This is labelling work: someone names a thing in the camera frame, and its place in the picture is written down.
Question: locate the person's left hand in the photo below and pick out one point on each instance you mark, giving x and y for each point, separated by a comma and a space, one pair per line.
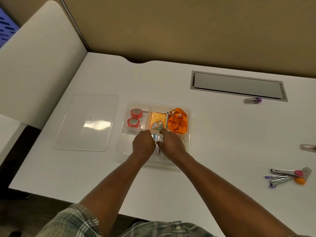
143, 145

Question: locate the person's right hand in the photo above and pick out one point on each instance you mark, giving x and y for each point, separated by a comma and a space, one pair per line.
171, 144

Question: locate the person's right thumb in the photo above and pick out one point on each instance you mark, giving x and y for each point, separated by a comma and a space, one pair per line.
159, 144

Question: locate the person's right forearm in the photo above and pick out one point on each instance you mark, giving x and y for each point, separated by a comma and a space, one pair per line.
227, 194

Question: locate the person's left forearm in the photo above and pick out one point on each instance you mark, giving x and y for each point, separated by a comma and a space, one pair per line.
116, 187

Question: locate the bundle of small pens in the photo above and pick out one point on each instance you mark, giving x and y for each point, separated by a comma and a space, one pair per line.
157, 143

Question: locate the clear plastic organizer tray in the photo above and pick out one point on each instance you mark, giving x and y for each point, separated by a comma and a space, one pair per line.
153, 132

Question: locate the orange packet of paper clips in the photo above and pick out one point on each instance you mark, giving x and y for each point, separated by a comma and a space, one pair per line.
157, 120

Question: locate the black thin pen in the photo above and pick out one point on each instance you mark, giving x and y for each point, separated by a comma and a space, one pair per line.
167, 120

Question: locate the pink tape roll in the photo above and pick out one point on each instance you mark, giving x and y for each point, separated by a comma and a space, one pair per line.
136, 113
133, 122

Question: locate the clear plastic lid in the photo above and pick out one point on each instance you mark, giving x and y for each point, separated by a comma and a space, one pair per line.
85, 122

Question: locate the clear tube with purple cap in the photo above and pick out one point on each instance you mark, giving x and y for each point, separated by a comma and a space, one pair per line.
252, 100

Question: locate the white desk divider panel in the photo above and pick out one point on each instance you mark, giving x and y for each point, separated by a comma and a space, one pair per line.
37, 69

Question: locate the orange small ball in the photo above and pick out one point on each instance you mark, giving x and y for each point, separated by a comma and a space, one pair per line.
300, 180

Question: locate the silver object at edge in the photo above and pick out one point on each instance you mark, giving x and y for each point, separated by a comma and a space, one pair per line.
308, 147

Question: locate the blue plastic crate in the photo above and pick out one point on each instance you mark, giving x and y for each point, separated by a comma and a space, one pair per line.
6, 28

